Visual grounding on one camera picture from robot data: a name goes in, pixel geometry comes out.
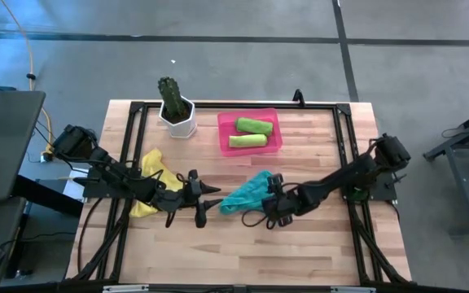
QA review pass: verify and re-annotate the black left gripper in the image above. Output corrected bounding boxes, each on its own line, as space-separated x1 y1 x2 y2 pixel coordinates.
151 169 224 229

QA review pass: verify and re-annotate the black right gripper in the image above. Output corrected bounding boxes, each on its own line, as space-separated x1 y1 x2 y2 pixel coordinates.
261 173 305 229

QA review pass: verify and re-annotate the teal microfiber towel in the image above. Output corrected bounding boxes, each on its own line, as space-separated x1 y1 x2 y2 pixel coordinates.
218 169 277 216

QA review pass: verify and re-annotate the yellow microfiber towel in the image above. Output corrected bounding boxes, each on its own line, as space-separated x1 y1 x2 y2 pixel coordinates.
129 147 185 219

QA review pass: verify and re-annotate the lime green microfiber towel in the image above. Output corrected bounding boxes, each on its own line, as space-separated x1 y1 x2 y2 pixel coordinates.
228 133 269 149

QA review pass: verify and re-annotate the pink plastic basket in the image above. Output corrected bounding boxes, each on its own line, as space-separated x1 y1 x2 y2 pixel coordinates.
217 107 283 158

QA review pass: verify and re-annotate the black clamp hook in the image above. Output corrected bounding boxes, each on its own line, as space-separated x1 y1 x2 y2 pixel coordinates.
291 88 306 107

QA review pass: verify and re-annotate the green cactus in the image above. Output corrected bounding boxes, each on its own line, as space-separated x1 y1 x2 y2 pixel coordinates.
156 76 191 119

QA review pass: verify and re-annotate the white paper sheet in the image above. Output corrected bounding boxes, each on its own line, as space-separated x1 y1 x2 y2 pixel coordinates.
62 167 90 201

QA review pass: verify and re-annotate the dark grey desk top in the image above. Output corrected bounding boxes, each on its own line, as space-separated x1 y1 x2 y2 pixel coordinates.
0 90 47 203

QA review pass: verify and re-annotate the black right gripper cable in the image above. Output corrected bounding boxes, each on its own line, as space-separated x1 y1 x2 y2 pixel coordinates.
241 209 279 230

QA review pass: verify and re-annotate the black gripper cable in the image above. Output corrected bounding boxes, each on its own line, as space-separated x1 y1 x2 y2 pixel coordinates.
164 170 191 229
241 209 279 230

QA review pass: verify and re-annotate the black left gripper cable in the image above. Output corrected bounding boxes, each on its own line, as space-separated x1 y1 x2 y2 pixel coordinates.
164 170 191 229

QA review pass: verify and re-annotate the black aluminium table frame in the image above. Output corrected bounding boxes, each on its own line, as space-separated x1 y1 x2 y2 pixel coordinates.
65 100 413 286

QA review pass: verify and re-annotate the silver metal bracket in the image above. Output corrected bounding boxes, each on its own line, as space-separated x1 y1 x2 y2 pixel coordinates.
102 284 151 293
330 286 377 293

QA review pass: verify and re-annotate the black floor power cable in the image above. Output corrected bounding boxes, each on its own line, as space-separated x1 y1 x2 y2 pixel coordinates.
33 124 60 164

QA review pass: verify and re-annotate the orange floor cable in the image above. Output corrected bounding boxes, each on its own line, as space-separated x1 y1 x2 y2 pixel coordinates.
0 0 59 158

